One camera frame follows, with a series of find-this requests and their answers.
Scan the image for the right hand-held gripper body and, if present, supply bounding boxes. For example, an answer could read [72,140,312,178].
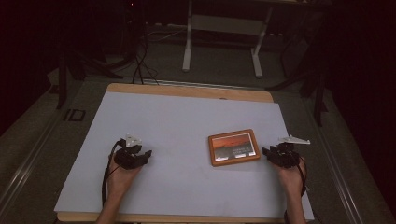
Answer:
[274,134,311,169]

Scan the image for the white metal desk frame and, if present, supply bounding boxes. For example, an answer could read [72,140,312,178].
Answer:
[181,0,276,79]

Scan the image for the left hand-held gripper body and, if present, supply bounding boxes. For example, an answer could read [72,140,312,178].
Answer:
[113,133,144,171]

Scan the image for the person's left hand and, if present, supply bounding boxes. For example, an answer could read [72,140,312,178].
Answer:
[106,160,143,196]

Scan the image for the white table mat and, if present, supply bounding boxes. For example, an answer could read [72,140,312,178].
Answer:
[53,91,316,222]

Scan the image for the black floor cables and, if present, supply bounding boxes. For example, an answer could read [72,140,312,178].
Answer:
[130,27,161,86]

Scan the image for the wooden picture frame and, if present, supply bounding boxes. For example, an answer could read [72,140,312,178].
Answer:
[207,128,262,168]

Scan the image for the black metal stand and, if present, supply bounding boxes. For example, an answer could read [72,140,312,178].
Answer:
[55,46,125,110]
[265,12,330,128]

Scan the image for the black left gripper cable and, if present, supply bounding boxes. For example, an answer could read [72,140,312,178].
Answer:
[101,139,125,208]

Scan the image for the metal floor rail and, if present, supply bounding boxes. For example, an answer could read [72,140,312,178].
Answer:
[0,116,64,216]
[303,97,367,224]

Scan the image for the person's right hand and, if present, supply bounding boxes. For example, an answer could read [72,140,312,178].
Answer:
[273,156,308,195]

